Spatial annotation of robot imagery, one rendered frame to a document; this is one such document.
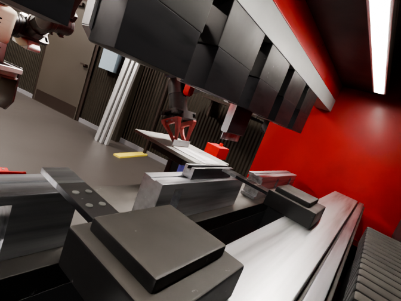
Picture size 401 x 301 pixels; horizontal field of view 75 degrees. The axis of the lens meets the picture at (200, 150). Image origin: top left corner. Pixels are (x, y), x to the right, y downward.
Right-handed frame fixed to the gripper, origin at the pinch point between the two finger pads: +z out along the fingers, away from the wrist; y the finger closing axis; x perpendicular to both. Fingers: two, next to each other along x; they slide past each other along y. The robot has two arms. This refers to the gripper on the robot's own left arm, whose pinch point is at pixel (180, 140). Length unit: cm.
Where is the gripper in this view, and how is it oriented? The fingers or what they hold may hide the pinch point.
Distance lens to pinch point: 81.2
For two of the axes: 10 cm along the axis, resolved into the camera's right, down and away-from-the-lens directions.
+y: 5.7, 0.5, 8.2
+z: 0.7, 9.9, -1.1
